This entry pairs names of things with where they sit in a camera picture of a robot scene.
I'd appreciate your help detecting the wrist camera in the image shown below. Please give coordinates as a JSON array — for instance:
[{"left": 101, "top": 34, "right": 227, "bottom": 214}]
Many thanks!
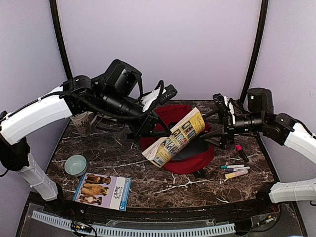
[
  {"left": 140, "top": 84, "right": 178, "bottom": 112},
  {"left": 213, "top": 93, "right": 235, "bottom": 117}
]

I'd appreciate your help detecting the right black frame post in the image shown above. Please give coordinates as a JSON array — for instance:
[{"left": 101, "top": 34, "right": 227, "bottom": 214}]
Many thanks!
[{"left": 239, "top": 0, "right": 269, "bottom": 104}]

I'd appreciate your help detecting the left black frame post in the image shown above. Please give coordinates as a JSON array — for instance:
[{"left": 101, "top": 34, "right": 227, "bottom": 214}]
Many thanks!
[{"left": 49, "top": 0, "right": 73, "bottom": 79}]

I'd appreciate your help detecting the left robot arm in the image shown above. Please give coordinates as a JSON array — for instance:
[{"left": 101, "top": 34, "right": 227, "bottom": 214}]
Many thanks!
[{"left": 0, "top": 59, "right": 177, "bottom": 215}]

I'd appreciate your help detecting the teal ceramic bowl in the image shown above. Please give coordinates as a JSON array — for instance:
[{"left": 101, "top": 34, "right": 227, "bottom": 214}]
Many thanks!
[{"left": 64, "top": 155, "right": 87, "bottom": 177}]

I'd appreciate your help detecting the pink black highlighter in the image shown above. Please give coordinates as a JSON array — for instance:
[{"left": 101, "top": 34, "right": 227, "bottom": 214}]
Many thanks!
[{"left": 236, "top": 145, "right": 249, "bottom": 162}]

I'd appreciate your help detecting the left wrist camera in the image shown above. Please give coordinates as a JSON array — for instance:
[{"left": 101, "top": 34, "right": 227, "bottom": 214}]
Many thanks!
[{"left": 140, "top": 84, "right": 178, "bottom": 112}]

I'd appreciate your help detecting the red student backpack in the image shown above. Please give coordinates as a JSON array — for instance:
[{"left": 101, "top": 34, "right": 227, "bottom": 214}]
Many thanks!
[{"left": 140, "top": 104, "right": 216, "bottom": 178}]

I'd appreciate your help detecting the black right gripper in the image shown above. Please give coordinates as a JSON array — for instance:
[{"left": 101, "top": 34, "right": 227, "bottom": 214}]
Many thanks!
[{"left": 200, "top": 107, "right": 265, "bottom": 150}]

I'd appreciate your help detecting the Taming of the Shrew book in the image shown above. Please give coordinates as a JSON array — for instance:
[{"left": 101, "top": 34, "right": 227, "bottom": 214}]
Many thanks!
[{"left": 142, "top": 105, "right": 206, "bottom": 168}]

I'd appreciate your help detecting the purple cap marker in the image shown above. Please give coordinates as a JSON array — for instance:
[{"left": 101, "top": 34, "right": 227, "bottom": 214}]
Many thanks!
[{"left": 226, "top": 166, "right": 250, "bottom": 173}]

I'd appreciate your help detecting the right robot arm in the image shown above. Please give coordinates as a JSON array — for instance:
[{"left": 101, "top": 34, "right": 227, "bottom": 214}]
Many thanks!
[{"left": 200, "top": 87, "right": 316, "bottom": 214}]

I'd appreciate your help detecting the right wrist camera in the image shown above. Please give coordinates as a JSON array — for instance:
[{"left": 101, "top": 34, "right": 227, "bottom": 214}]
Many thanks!
[{"left": 213, "top": 93, "right": 235, "bottom": 117}]

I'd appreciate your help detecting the blue dog picture book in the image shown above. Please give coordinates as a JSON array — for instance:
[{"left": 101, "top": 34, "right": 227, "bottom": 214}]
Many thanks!
[{"left": 73, "top": 172, "right": 132, "bottom": 211}]

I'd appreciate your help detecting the yellow pink pastel highlighter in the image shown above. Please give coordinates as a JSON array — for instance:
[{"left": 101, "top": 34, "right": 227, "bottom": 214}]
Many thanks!
[{"left": 225, "top": 169, "right": 248, "bottom": 179}]

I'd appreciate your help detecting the black frame post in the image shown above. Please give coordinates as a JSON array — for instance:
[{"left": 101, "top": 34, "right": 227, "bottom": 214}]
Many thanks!
[
  {"left": 49, "top": 0, "right": 73, "bottom": 79},
  {"left": 239, "top": 0, "right": 269, "bottom": 104}
]

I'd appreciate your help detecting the teal cap marker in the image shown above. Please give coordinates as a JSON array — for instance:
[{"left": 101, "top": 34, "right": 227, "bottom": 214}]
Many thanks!
[{"left": 220, "top": 164, "right": 244, "bottom": 169}]

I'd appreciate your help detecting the white slotted cable duct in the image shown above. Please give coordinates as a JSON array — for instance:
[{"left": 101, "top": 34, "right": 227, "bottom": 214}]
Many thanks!
[{"left": 31, "top": 211, "right": 236, "bottom": 237}]

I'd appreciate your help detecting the black front rail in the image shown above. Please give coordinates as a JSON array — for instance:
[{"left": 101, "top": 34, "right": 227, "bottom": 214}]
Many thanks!
[{"left": 26, "top": 191, "right": 294, "bottom": 225}]

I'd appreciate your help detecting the white floral ceramic mug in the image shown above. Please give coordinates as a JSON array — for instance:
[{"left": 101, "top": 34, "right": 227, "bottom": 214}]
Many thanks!
[{"left": 70, "top": 112, "right": 97, "bottom": 138}]

